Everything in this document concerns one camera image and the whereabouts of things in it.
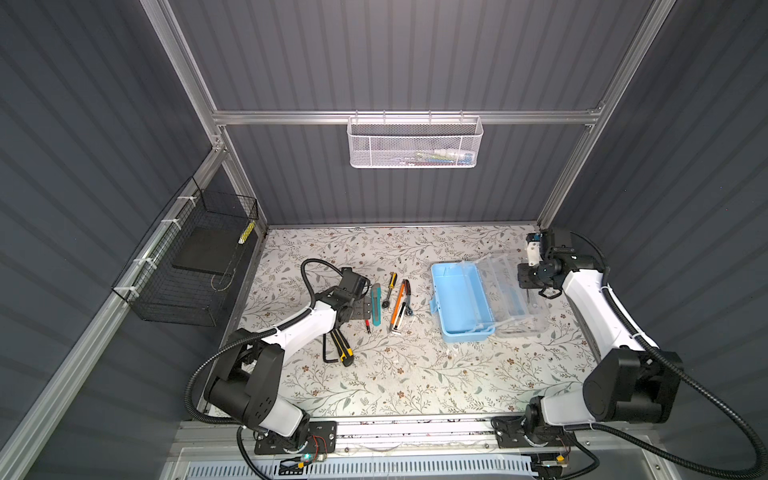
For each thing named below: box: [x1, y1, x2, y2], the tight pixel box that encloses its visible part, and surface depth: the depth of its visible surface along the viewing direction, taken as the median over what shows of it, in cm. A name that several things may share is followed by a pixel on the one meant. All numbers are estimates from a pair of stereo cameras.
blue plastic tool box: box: [429, 252, 550, 343], surface depth 96 cm
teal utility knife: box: [370, 283, 383, 327], surface depth 99 cm
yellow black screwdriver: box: [386, 272, 398, 301], surface depth 104 cm
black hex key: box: [323, 333, 339, 363], surface depth 89 cm
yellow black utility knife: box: [330, 329, 355, 367], surface depth 89 cm
